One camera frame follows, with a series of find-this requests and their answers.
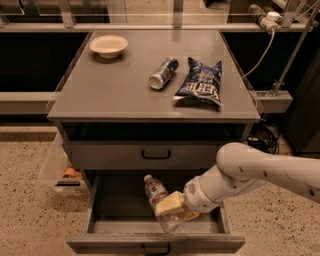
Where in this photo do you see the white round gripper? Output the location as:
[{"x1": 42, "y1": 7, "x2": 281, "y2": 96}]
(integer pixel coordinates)
[{"x1": 155, "y1": 176, "x2": 219, "y2": 221}]

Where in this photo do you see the clear plastic water bottle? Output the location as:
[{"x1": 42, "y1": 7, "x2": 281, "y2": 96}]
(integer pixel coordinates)
[{"x1": 144, "y1": 174, "x2": 183, "y2": 234}]

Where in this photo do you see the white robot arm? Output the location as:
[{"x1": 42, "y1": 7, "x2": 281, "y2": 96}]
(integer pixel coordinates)
[{"x1": 155, "y1": 143, "x2": 320, "y2": 220}]

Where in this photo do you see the upper grey drawer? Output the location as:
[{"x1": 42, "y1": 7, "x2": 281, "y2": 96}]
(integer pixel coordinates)
[{"x1": 61, "y1": 139, "x2": 249, "y2": 171}]

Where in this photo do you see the open lower grey drawer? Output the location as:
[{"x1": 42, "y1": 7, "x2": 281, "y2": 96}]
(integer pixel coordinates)
[{"x1": 67, "y1": 170, "x2": 245, "y2": 256}]

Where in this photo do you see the grey drawer cabinet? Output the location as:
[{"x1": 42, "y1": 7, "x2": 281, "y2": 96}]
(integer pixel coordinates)
[{"x1": 46, "y1": 29, "x2": 261, "y2": 256}]

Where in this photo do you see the orange fruit in bin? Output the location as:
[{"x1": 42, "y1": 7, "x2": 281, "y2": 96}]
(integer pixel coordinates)
[{"x1": 63, "y1": 168, "x2": 82, "y2": 179}]

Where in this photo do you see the blue kettle chips bag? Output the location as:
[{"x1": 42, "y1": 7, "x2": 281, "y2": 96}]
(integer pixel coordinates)
[{"x1": 174, "y1": 57, "x2": 222, "y2": 107}]

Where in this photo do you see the clear plastic storage bin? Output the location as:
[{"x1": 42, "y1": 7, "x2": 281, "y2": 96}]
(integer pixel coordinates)
[{"x1": 38, "y1": 134, "x2": 89, "y2": 196}]

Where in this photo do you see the white paper bowl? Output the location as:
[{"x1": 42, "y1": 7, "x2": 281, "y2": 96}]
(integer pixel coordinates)
[{"x1": 89, "y1": 35, "x2": 128, "y2": 59}]

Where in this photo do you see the white power strip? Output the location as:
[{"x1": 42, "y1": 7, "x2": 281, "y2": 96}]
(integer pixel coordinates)
[{"x1": 248, "y1": 4, "x2": 282, "y2": 34}]

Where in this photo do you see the black cable bundle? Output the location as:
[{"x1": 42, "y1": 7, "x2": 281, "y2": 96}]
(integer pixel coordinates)
[{"x1": 247, "y1": 122, "x2": 280, "y2": 155}]

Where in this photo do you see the white power cable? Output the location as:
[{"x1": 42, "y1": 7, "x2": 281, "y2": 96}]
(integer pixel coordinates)
[{"x1": 241, "y1": 29, "x2": 276, "y2": 80}]

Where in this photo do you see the metal railing frame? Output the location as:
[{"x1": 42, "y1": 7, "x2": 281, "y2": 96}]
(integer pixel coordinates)
[{"x1": 0, "y1": 0, "x2": 319, "y2": 32}]

